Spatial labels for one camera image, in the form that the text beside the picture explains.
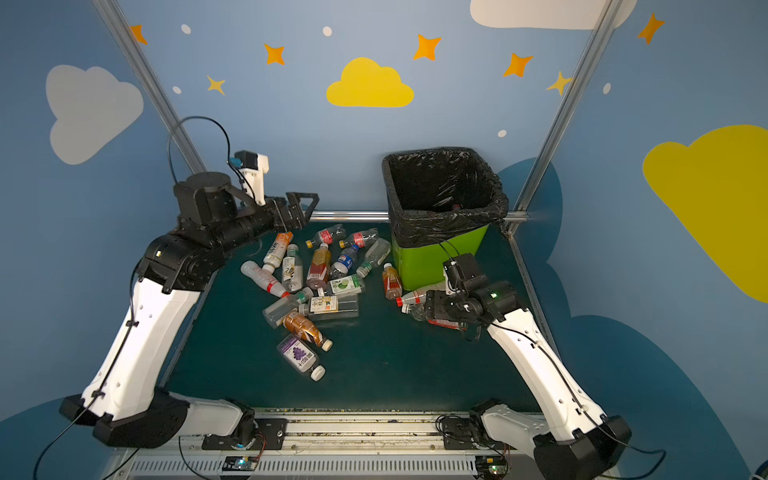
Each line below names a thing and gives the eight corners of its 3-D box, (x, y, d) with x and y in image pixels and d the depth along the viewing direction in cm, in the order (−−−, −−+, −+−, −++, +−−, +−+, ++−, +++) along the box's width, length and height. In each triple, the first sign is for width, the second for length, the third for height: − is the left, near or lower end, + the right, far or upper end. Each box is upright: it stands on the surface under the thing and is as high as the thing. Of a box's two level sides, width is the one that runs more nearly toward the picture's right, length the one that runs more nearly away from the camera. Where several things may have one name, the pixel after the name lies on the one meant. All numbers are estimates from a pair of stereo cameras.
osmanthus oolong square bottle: (302, 320, 98) (298, 312, 93) (306, 300, 103) (303, 291, 98) (357, 321, 98) (356, 312, 93) (359, 300, 103) (358, 291, 98)
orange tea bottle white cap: (386, 301, 101) (386, 294, 97) (379, 268, 109) (379, 261, 106) (402, 298, 101) (403, 291, 98) (394, 266, 110) (394, 259, 107)
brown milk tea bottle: (284, 327, 93) (280, 320, 90) (294, 315, 96) (290, 308, 93) (327, 352, 88) (325, 346, 85) (336, 339, 91) (335, 333, 87)
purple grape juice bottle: (274, 349, 89) (272, 346, 87) (290, 333, 92) (289, 330, 90) (315, 386, 82) (313, 384, 80) (331, 368, 85) (330, 365, 84)
